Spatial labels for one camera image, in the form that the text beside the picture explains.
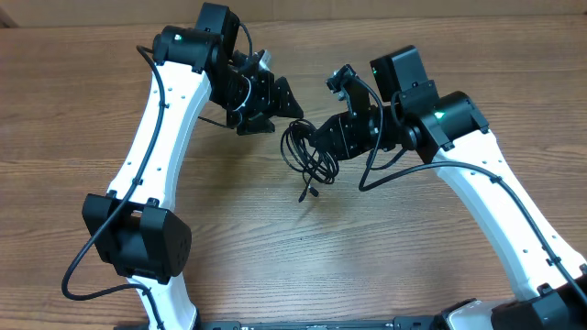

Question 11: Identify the black usb cable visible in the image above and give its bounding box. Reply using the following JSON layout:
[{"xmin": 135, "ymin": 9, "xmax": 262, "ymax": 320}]
[{"xmin": 280, "ymin": 118, "xmax": 340, "ymax": 204}]

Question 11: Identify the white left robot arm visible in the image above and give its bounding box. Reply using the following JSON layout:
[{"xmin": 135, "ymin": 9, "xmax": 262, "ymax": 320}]
[{"xmin": 82, "ymin": 3, "xmax": 303, "ymax": 329}]

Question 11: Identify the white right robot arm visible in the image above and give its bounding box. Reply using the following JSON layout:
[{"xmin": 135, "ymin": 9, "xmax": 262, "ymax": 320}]
[{"xmin": 310, "ymin": 46, "xmax": 586, "ymax": 330}]

